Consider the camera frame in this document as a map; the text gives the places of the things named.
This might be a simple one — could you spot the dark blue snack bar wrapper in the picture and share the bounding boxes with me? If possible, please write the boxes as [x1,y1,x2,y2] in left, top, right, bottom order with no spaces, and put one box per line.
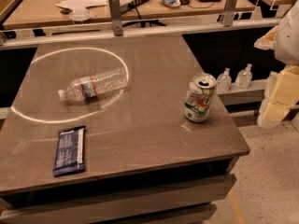
[53,126,86,177]

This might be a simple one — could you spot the left grey metal post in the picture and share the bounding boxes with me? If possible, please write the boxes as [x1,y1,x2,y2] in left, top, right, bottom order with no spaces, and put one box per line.
[108,0,123,36]

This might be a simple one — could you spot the grey metal post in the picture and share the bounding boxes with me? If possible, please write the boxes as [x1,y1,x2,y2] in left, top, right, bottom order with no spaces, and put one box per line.
[222,0,237,27]
[108,0,123,36]

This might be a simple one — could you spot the left clear sanitizer bottle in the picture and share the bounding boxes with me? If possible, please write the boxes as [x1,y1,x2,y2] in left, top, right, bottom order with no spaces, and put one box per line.
[217,68,232,93]

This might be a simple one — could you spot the wooden background desk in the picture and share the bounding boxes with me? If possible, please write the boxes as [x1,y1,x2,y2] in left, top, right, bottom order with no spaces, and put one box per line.
[2,0,256,30]

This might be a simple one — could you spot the grey power strip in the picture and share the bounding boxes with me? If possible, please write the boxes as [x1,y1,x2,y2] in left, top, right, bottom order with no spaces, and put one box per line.
[120,0,149,13]

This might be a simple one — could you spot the right clear sanitizer bottle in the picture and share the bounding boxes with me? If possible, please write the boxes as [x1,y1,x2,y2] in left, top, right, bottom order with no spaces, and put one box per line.
[235,63,252,88]

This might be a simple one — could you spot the clear plastic water bottle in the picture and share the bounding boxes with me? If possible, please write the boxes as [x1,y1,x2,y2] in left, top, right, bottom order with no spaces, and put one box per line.
[58,68,128,102]

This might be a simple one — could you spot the right grey metal post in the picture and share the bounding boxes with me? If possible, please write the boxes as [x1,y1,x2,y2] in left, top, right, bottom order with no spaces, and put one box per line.
[222,0,237,27]

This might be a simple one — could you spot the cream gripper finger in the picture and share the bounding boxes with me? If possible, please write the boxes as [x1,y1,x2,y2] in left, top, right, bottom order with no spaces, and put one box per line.
[269,65,299,106]
[257,99,290,129]

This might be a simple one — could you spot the white paper sheets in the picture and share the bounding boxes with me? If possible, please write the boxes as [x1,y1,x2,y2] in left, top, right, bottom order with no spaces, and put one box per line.
[56,0,107,9]

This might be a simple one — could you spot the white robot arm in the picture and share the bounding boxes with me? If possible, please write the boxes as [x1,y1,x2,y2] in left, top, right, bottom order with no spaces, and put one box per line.
[254,1,299,128]

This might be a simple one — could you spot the clear sanitizer bottle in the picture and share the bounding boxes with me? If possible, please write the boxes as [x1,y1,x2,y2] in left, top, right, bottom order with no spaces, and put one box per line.
[235,63,252,88]
[217,68,232,93]

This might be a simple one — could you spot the clear round plastic lid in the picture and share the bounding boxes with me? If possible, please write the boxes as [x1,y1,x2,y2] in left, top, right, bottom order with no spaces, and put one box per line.
[69,7,92,21]

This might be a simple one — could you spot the white green soda can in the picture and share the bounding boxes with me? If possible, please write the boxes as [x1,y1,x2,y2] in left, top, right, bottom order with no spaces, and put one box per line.
[184,73,217,123]

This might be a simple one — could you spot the blue white face mask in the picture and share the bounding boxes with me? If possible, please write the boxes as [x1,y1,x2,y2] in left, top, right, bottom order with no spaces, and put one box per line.
[162,0,180,7]

